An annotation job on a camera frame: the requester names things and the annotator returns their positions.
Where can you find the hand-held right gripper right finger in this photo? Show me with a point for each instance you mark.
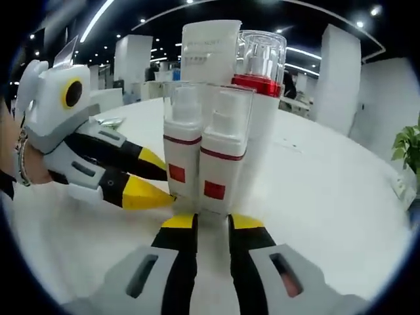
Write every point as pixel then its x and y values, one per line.
pixel 249 243

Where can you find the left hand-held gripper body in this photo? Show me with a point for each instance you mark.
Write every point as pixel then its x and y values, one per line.
pixel 49 108

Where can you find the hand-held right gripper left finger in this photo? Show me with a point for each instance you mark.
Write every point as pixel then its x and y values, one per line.
pixel 177 243

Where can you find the small red-label skincare bottle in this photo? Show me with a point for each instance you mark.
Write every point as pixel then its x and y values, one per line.
pixel 223 164
pixel 182 154

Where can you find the large white red-collar skincare bottle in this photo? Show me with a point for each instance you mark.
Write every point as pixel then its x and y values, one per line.
pixel 265 124

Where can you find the white skincare tube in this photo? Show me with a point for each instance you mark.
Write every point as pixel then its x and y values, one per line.
pixel 210 49

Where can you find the person's left hand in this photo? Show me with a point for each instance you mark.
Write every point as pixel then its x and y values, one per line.
pixel 37 170

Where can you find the crumpled clear plastic wrapper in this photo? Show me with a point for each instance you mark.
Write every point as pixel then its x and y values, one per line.
pixel 111 121

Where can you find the long ceiling light strip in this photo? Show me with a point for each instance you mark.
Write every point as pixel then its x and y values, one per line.
pixel 96 19

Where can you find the white plant pot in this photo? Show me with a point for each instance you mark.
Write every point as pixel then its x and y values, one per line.
pixel 405 190

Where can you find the green potted plant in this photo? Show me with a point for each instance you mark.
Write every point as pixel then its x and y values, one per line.
pixel 408 144

